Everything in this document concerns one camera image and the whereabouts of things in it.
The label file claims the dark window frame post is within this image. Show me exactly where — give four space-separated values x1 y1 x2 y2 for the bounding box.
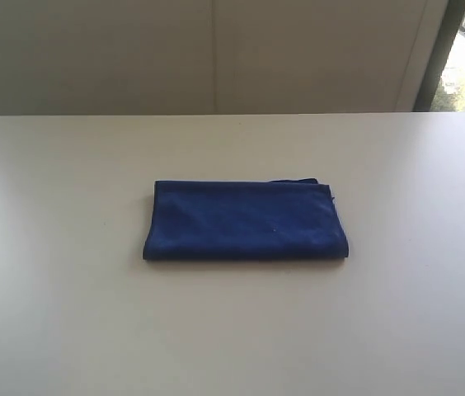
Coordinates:
412 0 465 112

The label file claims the blue microfibre towel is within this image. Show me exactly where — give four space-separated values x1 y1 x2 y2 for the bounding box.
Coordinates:
143 178 350 262

